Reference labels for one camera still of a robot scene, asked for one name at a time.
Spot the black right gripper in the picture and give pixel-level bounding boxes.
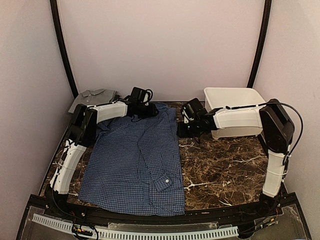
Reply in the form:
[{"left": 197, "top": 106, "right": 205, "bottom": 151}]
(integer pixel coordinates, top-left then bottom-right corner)
[{"left": 177, "top": 118, "right": 202, "bottom": 138}]

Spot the blue checked long sleeve shirt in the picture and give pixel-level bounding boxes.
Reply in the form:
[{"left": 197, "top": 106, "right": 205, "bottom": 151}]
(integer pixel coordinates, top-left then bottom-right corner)
[{"left": 78, "top": 103, "right": 185, "bottom": 217}]

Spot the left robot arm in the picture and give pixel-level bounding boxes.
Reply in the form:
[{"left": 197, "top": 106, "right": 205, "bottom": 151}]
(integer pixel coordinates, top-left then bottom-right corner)
[{"left": 45, "top": 100, "right": 159, "bottom": 218}]

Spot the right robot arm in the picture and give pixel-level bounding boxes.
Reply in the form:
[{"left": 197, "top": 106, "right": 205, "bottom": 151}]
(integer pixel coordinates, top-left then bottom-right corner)
[{"left": 177, "top": 98, "right": 297, "bottom": 217}]

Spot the white plastic basket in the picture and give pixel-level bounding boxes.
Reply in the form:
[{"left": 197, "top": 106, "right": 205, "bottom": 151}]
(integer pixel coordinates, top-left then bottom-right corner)
[{"left": 204, "top": 87, "right": 265, "bottom": 140}]

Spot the grey folded shirt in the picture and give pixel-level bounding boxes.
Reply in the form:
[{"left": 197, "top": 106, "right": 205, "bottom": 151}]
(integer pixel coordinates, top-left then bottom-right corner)
[{"left": 68, "top": 88, "right": 118, "bottom": 114}]

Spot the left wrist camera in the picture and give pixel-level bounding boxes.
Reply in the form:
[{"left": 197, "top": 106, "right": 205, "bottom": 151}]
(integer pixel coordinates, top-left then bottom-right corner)
[{"left": 129, "top": 87, "right": 153, "bottom": 106}]

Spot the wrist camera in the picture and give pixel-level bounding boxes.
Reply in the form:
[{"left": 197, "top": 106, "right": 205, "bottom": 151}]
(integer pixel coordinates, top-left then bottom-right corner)
[
  {"left": 129, "top": 87, "right": 153, "bottom": 106},
  {"left": 180, "top": 98, "right": 207, "bottom": 124}
]

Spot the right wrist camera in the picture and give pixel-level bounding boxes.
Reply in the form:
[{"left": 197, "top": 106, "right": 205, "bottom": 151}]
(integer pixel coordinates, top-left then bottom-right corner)
[{"left": 180, "top": 98, "right": 207, "bottom": 124}]

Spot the black front rail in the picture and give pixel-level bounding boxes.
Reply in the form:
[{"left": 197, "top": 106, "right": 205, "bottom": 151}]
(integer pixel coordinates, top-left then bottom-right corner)
[{"left": 29, "top": 194, "right": 296, "bottom": 227}]

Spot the white slotted cable duct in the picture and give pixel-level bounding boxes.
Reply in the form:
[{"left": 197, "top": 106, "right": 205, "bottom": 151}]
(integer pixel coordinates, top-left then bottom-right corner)
[{"left": 32, "top": 213, "right": 239, "bottom": 240}]

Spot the right black frame post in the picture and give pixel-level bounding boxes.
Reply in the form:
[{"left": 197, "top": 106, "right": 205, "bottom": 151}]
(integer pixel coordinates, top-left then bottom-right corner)
[{"left": 246, "top": 0, "right": 272, "bottom": 89}]

